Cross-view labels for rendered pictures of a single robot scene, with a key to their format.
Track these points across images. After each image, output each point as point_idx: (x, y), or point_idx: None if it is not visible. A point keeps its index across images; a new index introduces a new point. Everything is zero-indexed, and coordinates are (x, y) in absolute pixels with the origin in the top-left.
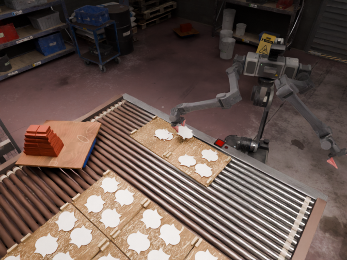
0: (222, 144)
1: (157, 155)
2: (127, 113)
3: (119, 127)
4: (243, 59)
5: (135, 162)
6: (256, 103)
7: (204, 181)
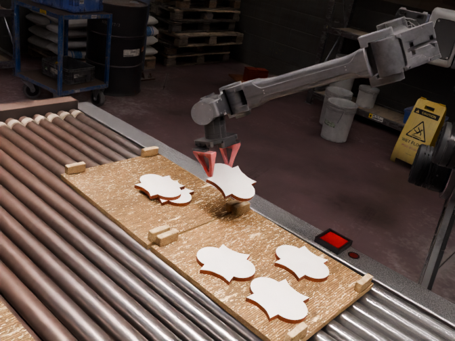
0: (341, 245)
1: (129, 233)
2: (75, 136)
3: (37, 155)
4: (424, 13)
5: (48, 240)
6: (445, 155)
7: (279, 333)
